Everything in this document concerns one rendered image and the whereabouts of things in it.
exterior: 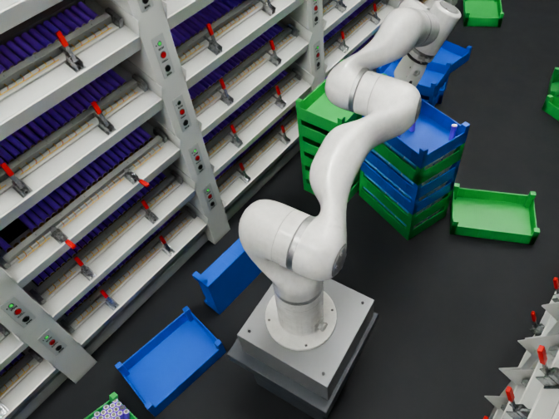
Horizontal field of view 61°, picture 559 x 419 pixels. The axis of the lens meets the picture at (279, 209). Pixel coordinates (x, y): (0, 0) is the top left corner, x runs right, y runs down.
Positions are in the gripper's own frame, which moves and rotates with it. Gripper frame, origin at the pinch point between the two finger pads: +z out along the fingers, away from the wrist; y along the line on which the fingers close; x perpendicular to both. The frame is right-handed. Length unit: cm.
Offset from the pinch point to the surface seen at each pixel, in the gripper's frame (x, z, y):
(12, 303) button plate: 99, 53, -61
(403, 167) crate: -11.0, 17.2, -13.4
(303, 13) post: 27.3, 2.2, 41.8
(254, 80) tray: 40.8, 20.1, 18.9
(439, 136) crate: -20.7, 6.7, -5.8
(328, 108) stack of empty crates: 11.7, 21.8, 15.8
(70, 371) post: 84, 92, -64
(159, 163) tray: 68, 34, -18
